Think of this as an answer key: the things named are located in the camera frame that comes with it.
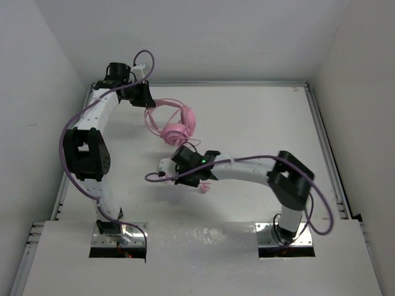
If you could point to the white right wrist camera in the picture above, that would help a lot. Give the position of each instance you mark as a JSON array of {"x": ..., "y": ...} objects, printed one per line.
[{"x": 166, "y": 168}]

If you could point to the metal base plate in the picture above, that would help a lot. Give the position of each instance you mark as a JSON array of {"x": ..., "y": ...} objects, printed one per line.
[
  {"x": 129, "y": 237},
  {"x": 266, "y": 237}
]

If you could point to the aluminium table frame rail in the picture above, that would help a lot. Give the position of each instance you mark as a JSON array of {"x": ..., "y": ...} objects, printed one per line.
[{"x": 206, "y": 244}]

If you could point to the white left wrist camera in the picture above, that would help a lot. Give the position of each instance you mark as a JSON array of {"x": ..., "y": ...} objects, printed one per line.
[{"x": 139, "y": 71}]

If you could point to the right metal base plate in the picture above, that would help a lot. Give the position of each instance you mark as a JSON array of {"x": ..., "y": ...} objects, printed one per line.
[{"x": 266, "y": 237}]

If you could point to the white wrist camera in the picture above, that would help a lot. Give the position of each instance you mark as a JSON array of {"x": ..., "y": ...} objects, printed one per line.
[
  {"x": 166, "y": 168},
  {"x": 139, "y": 71}
]

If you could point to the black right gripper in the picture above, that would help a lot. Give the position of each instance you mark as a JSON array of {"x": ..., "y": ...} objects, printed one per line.
[{"x": 193, "y": 183}]

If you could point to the pink headphones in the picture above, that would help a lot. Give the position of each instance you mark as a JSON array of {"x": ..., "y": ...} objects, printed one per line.
[{"x": 180, "y": 127}]

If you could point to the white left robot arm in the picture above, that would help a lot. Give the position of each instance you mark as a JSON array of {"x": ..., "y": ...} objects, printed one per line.
[{"x": 82, "y": 149}]

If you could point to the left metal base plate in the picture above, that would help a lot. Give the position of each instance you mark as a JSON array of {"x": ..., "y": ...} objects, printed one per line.
[{"x": 129, "y": 237}]

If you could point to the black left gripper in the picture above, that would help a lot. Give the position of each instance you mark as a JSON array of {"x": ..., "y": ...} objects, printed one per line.
[{"x": 145, "y": 99}]

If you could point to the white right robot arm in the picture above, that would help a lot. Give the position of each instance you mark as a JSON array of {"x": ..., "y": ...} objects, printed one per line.
[{"x": 288, "y": 178}]

